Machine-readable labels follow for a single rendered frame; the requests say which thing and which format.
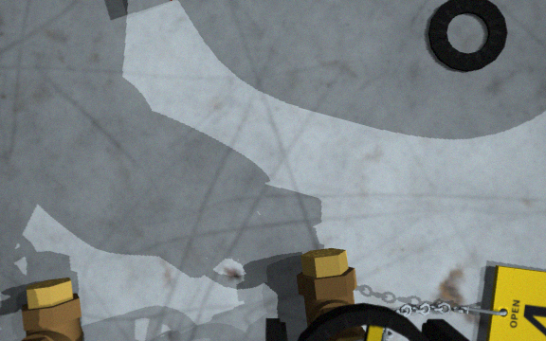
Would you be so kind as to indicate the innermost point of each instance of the black flat ring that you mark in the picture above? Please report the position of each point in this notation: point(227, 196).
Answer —
point(447, 54)

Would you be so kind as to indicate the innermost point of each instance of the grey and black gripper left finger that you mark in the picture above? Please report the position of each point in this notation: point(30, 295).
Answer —
point(275, 330)

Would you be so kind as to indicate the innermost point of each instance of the yellow tag on silver chain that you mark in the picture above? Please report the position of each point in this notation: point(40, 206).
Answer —
point(522, 294)

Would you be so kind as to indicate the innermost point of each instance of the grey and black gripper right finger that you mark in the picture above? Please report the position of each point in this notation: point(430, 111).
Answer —
point(440, 330)

